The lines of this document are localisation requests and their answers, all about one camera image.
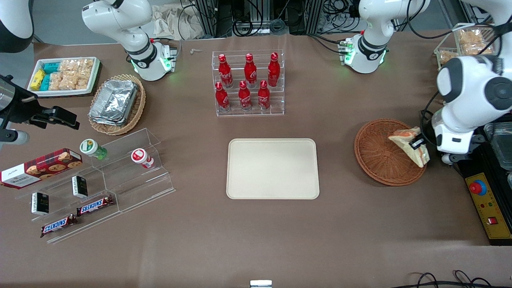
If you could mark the yellow control box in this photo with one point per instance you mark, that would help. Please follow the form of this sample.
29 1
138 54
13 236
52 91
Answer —
490 212

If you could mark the clear acrylic stepped shelf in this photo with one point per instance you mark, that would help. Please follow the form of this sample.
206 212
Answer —
136 188

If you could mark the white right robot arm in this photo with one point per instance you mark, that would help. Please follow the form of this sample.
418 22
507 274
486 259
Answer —
120 20

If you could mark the red emergency stop button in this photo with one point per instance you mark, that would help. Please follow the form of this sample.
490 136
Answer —
478 187

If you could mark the red tartan cookie box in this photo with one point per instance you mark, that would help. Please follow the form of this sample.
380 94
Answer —
40 168

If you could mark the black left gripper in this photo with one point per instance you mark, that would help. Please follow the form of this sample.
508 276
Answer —
418 142

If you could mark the red cola bottle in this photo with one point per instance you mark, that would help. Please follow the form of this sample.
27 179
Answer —
250 72
244 98
273 72
263 96
222 100
224 74

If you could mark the small white plastic clip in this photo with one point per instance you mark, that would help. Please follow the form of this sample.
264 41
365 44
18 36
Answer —
196 50

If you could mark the white snack tray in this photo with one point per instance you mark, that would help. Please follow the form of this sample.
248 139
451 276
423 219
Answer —
96 78

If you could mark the oval light wicker basket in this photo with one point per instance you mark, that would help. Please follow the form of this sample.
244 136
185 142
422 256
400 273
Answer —
138 112

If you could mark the clear acrylic bottle rack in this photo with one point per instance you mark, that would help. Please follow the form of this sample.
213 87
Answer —
248 114

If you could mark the black equipment platform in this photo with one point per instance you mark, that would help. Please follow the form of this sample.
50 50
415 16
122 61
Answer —
472 168

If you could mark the triangular sandwich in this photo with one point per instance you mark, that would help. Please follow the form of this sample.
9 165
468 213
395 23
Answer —
404 138

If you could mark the snickers chocolate bar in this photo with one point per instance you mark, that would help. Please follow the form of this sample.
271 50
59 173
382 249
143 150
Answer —
58 225
95 205

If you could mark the round brown wicker basket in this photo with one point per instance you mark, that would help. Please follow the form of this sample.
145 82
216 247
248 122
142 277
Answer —
376 160

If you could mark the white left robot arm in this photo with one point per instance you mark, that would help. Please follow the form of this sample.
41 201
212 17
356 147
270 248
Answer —
464 84

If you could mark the clear rice cracker bag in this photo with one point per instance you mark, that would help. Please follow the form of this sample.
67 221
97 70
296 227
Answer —
56 81
86 66
82 80
68 65
68 81

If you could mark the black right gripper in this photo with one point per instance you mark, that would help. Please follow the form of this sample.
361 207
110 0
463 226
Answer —
20 108

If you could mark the stack of foil trays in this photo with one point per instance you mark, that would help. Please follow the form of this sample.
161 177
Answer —
114 102

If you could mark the red capped drink bottle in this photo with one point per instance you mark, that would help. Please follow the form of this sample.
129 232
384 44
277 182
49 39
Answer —
140 157

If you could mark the clear plastic container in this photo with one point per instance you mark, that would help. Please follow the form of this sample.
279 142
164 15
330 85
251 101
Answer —
500 140

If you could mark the yellow snack packet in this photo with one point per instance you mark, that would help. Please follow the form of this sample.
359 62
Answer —
37 79

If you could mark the green capped drink bottle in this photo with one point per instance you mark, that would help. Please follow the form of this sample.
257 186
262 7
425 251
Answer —
91 148

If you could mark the aluminium frame rack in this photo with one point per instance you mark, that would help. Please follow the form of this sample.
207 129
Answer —
304 16

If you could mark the beige rectangular tray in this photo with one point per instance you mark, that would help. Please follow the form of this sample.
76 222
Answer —
272 170

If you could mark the teal snack packet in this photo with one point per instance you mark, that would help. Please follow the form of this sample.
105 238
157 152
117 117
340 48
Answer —
45 82
51 67

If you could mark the small black white box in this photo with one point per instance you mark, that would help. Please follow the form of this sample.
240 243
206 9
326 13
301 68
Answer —
40 204
80 186

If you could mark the fried snack bag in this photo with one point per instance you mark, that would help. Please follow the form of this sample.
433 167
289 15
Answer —
476 49
448 57
470 36

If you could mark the beige crumpled cloth bag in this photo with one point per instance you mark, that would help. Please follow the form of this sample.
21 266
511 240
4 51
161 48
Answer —
172 22

